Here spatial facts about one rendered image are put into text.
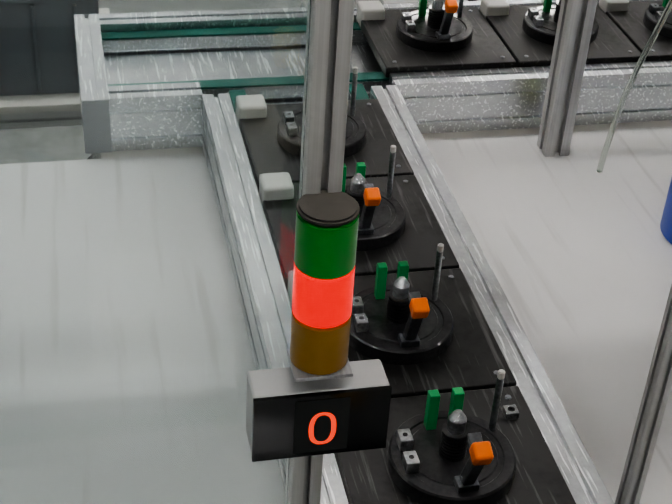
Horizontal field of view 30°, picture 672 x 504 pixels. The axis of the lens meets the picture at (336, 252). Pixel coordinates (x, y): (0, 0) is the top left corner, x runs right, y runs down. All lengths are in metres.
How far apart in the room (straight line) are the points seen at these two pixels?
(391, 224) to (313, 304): 0.74
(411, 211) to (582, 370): 0.33
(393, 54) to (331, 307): 1.28
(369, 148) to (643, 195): 0.49
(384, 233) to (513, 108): 0.61
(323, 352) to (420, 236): 0.74
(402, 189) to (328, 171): 0.88
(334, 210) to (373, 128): 1.04
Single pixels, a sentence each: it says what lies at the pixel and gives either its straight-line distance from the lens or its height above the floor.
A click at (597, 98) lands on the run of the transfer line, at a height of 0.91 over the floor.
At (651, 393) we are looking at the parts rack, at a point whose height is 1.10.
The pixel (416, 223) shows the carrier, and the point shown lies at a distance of 1.79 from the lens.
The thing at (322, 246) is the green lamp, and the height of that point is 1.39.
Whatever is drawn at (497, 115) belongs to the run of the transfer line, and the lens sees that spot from 2.27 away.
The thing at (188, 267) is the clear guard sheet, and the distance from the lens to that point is 1.04.
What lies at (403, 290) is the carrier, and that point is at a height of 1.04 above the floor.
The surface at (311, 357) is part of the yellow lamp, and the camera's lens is 1.05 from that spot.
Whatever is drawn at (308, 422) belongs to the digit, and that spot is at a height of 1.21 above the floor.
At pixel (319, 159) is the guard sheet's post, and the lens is 0.98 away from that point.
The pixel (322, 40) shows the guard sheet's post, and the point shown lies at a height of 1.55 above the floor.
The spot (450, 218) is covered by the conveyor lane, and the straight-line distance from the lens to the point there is 1.84.
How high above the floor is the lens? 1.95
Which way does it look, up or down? 35 degrees down
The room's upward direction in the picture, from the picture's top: 4 degrees clockwise
